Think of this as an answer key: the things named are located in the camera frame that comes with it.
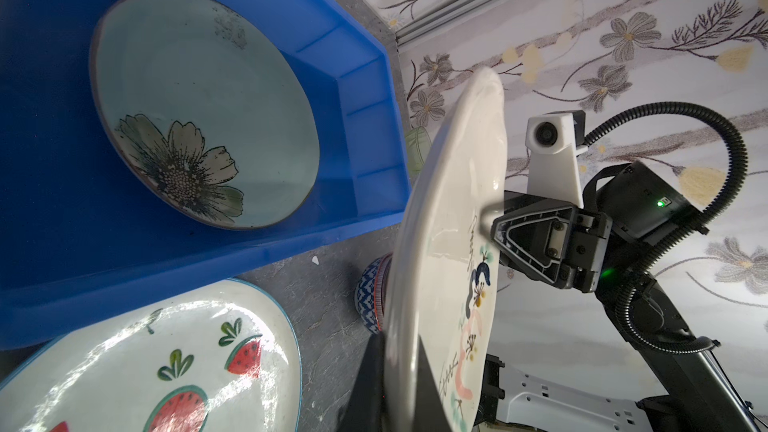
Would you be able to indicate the white watermelon plate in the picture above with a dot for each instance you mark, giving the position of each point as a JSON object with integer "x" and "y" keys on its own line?
{"x": 224, "y": 357}

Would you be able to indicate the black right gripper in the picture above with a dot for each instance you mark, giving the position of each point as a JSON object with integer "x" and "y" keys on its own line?
{"x": 567, "y": 247}

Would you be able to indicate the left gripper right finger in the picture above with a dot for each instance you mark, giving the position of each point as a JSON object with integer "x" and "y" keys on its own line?
{"x": 429, "y": 415}

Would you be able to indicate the cream painted plate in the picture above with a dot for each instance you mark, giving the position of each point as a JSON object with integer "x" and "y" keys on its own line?
{"x": 443, "y": 278}

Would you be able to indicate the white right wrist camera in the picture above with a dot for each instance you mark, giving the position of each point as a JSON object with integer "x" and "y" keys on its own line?
{"x": 554, "y": 142}

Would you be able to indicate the blue plastic bin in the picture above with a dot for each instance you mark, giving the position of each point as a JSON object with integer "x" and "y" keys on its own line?
{"x": 82, "y": 239}

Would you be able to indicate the blue patterned bowl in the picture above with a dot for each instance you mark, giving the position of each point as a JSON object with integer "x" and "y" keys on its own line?
{"x": 370, "y": 293}

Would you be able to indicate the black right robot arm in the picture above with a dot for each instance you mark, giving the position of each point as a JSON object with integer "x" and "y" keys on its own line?
{"x": 719, "y": 281}

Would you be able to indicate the green floral plate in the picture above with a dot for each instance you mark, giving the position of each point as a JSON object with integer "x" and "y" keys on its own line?
{"x": 204, "y": 110}

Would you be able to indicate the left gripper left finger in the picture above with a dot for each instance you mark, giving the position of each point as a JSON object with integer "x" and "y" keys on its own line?
{"x": 365, "y": 408}

